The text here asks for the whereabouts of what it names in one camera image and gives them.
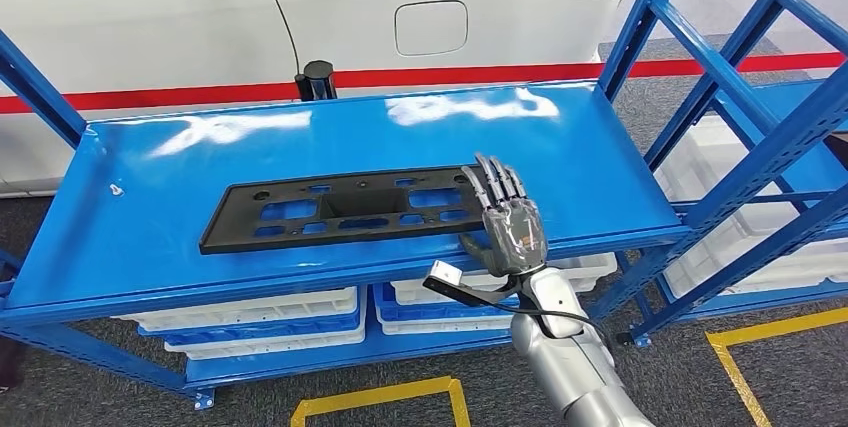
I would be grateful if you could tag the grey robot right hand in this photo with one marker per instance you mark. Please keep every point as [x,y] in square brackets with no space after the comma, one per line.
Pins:
[513,238]

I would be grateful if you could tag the white plastic crate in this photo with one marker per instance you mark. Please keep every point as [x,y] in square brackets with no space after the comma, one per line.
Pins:
[424,291]
[265,310]
[430,326]
[265,346]
[748,232]

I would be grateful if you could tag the white car body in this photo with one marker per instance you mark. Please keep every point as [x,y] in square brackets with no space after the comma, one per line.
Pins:
[166,13]

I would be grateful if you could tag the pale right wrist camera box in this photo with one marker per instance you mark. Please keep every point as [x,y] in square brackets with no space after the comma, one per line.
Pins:
[447,273]

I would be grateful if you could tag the black cylindrical post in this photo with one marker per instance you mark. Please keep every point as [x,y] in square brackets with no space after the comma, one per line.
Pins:
[316,83]

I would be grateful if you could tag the black plastic mounting plate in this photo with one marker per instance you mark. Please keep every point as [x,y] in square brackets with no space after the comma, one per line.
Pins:
[371,202]

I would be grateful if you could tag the blue metal shelf rack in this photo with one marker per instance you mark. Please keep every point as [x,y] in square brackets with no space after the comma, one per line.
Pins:
[729,278]
[166,212]

